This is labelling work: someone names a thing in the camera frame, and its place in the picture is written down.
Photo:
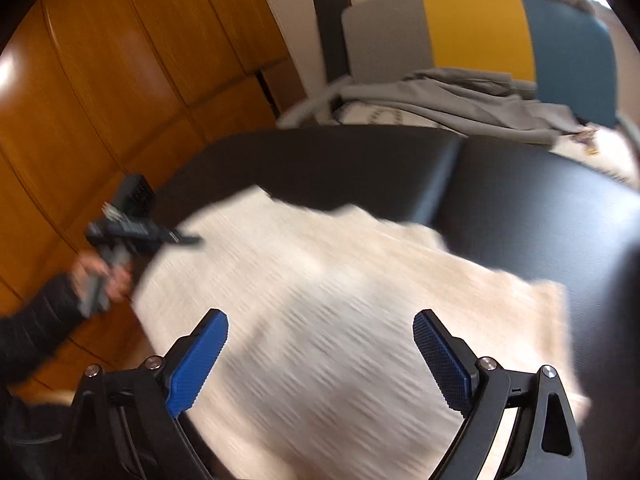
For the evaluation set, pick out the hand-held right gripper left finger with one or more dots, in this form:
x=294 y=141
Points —
x=192 y=370

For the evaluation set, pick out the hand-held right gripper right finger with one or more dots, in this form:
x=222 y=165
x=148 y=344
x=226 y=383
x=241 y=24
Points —
x=442 y=360

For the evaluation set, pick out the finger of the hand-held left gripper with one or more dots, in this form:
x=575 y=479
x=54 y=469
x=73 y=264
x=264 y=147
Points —
x=182 y=238

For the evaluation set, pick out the cream knit sweater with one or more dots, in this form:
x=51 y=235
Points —
x=325 y=320

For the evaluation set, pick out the person's left forearm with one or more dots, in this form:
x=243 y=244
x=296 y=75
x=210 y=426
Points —
x=35 y=330

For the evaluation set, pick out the person's left hand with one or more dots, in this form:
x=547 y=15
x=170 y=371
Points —
x=120 y=285

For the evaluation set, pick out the orange wooden wardrobe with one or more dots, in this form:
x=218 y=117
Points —
x=125 y=60

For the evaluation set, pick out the white triangle-patterned cushion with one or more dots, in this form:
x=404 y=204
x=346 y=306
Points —
x=380 y=115

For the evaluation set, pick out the black upright panel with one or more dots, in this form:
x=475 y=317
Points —
x=332 y=35

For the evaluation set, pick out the white printed cushion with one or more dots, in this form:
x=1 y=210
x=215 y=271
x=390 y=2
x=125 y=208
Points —
x=600 y=155

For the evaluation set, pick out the grey cloth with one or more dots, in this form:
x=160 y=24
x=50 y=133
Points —
x=475 y=100

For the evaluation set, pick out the grey yellow blue sofa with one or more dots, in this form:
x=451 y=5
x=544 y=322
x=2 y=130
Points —
x=475 y=25

